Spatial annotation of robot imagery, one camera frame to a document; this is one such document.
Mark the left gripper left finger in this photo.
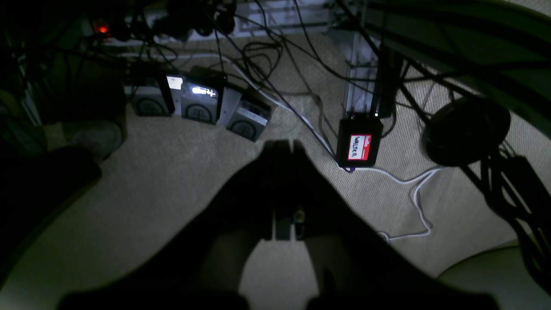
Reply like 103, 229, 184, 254
58, 140, 291, 310

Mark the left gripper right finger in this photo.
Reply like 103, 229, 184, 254
293, 140, 498, 310

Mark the black box red label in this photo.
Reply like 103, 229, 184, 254
336, 114, 383, 169

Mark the right foot pedal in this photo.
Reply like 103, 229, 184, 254
217, 87, 273, 143

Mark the foot pedal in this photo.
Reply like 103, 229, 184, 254
124, 77, 175, 117
173, 77, 223, 125
217, 87, 273, 143

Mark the middle foot pedal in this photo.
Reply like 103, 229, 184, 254
173, 77, 223, 125

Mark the left foot pedal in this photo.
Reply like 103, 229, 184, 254
124, 77, 175, 117

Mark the round black stand base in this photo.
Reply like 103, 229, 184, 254
421, 97, 511, 167

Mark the white power strip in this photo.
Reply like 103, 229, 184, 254
81, 0, 336, 47

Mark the white cable on floor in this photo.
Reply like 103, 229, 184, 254
121, 53, 444, 242

